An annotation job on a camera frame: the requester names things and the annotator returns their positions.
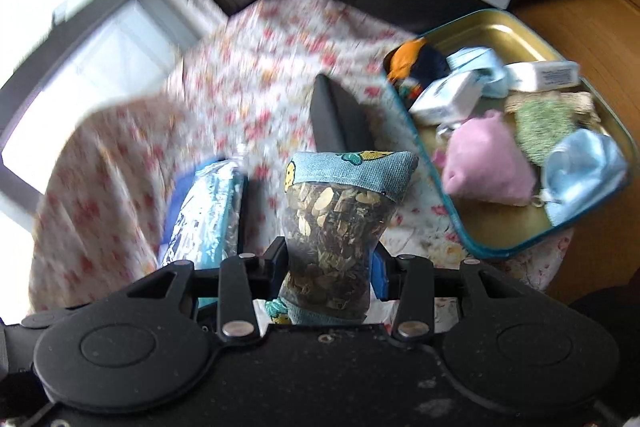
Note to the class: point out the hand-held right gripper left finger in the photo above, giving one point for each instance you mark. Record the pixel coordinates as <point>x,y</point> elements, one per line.
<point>274,267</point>

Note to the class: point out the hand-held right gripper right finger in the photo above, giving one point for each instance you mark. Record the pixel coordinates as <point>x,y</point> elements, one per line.
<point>380,279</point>

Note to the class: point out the herb sachet with blue cloth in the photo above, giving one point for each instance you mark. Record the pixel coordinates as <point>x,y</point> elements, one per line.
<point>330,227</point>

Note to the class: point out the pink cloth pouch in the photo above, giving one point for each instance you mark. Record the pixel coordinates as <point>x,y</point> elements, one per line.
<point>487,162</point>

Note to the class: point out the white tissue pack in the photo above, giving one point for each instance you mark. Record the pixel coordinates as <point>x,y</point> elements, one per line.
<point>445,99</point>

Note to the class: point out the green loop scrubber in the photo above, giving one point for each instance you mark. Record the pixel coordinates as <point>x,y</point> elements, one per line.
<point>542,129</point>

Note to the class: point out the orange and navy cloth pouch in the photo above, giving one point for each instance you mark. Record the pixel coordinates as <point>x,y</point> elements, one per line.
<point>415,59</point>

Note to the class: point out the light blue satin pouch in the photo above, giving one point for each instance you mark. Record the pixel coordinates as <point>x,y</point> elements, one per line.
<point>585,172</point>

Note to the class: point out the white rectangular pack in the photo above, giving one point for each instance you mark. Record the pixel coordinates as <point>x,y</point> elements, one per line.
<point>542,77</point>

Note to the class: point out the beige knitted cloth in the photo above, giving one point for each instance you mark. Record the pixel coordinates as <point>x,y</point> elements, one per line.
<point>582,104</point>

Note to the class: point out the gold tin tray teal rim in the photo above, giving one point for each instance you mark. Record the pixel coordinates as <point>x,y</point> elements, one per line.
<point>505,37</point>

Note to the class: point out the blue plastic packet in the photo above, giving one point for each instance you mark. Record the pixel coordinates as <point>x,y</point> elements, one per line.
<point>205,212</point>

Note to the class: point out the black slab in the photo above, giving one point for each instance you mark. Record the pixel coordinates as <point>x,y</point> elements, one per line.
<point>340,117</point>

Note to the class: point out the floral cloth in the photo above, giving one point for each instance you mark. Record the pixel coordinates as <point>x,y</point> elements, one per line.
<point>200,107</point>

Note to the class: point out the window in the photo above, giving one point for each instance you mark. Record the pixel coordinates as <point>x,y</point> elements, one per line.
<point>75,7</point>

